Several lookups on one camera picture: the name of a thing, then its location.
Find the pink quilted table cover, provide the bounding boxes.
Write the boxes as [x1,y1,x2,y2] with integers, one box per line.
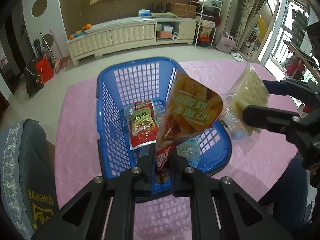
[55,61,297,239]

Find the wooden drying rack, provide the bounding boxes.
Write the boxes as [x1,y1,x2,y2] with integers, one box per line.
[283,40,319,82]

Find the cream TV cabinet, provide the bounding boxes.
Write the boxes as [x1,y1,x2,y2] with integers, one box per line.
[67,17,196,66]

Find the pink tote bag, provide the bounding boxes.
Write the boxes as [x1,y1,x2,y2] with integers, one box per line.
[216,32,236,54]

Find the clear cracker pack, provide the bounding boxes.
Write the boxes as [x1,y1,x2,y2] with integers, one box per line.
[219,63,269,140]

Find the red green snack packet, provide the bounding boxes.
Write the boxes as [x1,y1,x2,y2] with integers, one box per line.
[124,99,158,150]

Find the blue tissue box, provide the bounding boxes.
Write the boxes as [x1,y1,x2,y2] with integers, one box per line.
[138,9,151,17]

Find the blue plastic basket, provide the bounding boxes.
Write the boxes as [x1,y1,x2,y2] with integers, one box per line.
[96,56,232,203]

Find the red shopping bag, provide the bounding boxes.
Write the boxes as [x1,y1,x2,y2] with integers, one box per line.
[35,55,54,84]

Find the cardboard box on cabinet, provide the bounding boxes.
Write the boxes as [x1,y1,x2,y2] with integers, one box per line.
[169,3,197,18]

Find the grey queen cushion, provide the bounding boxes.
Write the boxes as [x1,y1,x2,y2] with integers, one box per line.
[1,119,59,239]

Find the orange chips snack bag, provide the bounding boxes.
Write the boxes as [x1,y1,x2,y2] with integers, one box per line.
[155,72,223,184]

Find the white metal shelf rack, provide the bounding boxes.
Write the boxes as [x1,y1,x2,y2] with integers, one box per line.
[189,0,222,47]

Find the black bag on floor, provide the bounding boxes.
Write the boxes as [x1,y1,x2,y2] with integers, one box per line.
[24,60,44,98]

